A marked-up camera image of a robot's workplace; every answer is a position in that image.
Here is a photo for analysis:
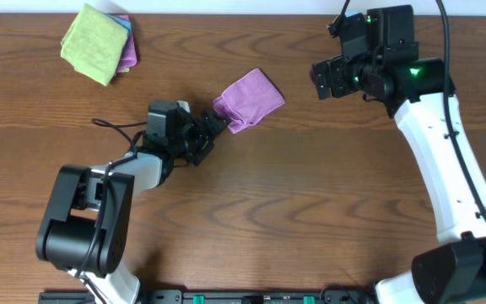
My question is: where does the right black cable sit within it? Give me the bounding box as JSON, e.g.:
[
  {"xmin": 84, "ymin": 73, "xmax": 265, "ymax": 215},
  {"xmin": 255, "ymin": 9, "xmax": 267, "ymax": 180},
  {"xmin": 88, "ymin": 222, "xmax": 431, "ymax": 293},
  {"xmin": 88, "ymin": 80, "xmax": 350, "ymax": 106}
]
[{"xmin": 327, "ymin": 0, "xmax": 486, "ymax": 265}]

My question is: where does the folded green cloth on top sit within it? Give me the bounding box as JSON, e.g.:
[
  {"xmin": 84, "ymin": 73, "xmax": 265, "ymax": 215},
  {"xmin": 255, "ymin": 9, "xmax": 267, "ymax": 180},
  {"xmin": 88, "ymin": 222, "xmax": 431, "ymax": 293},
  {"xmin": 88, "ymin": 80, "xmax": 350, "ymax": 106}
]
[{"xmin": 60, "ymin": 3, "xmax": 128, "ymax": 86}]

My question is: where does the folded purple cloth in stack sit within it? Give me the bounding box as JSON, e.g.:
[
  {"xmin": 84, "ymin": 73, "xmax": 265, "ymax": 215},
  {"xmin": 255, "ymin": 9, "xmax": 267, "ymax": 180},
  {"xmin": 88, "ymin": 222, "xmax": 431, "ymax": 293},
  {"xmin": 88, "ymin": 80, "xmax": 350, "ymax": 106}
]
[{"xmin": 115, "ymin": 15, "xmax": 138, "ymax": 71}]

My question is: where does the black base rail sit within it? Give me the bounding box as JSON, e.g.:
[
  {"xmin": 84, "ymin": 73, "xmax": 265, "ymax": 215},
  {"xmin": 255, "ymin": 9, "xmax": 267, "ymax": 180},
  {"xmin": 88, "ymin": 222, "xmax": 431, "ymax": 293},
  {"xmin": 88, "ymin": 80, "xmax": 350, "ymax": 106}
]
[{"xmin": 38, "ymin": 288, "xmax": 467, "ymax": 304}]

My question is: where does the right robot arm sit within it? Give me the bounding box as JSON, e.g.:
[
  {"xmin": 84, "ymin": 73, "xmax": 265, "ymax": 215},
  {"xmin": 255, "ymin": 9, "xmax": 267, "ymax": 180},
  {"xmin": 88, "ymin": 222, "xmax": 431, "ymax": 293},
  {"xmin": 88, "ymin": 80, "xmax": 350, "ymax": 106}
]
[{"xmin": 311, "ymin": 5, "xmax": 486, "ymax": 303}]

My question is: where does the folded blue cloth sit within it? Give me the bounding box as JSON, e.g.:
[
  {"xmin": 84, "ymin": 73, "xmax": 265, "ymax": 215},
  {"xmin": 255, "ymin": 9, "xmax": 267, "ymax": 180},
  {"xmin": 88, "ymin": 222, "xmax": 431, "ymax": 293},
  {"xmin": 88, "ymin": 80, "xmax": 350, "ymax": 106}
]
[{"xmin": 108, "ymin": 14, "xmax": 132, "ymax": 35}]

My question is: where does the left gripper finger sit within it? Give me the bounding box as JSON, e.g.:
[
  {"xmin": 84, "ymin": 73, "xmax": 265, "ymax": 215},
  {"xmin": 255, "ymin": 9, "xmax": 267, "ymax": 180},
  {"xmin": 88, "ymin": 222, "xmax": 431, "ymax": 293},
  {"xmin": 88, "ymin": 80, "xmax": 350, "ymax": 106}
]
[
  {"xmin": 202, "ymin": 108, "xmax": 231, "ymax": 133},
  {"xmin": 192, "ymin": 141, "xmax": 214, "ymax": 166}
]

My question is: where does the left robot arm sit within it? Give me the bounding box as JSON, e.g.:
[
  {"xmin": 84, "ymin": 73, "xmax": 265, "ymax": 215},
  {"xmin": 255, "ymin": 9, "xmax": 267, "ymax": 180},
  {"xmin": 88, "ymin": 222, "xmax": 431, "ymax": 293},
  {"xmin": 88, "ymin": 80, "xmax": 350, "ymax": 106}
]
[{"xmin": 35, "ymin": 103, "xmax": 231, "ymax": 303}]

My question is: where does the purple microfiber cloth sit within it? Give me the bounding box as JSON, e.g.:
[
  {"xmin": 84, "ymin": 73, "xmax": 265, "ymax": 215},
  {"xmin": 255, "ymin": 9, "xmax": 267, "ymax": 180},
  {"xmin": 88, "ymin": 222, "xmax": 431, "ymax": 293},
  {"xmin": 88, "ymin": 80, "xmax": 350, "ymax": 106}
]
[{"xmin": 213, "ymin": 68, "xmax": 285, "ymax": 134}]

